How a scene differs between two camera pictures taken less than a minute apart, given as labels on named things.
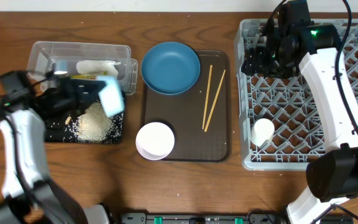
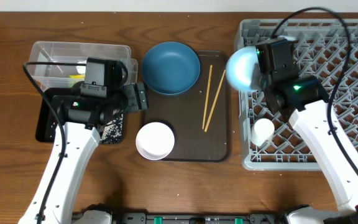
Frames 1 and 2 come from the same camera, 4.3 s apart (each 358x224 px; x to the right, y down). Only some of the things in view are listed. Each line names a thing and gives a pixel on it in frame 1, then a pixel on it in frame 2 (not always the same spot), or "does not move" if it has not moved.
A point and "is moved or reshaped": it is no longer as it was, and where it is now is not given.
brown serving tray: [199, 116] does not move
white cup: [262, 131] does not move
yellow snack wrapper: [86, 76] does not move
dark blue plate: [170, 68] does not move
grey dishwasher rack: [278, 124] does not move
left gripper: [81, 93] -> [136, 97]
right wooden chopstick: [206, 126] does not move
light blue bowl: [110, 95] is moved or reshaped
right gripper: [255, 63] -> [261, 76]
